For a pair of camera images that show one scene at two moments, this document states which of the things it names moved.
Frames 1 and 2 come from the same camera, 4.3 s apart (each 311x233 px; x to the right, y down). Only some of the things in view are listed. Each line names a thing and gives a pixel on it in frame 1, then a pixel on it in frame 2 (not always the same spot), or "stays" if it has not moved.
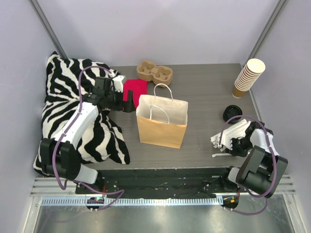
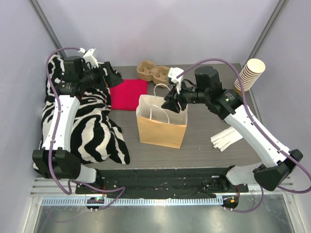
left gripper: x=124 y=101 → x=107 y=75
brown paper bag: x=162 y=121 stays
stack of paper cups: x=248 y=77 stays
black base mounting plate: x=160 y=182 stays
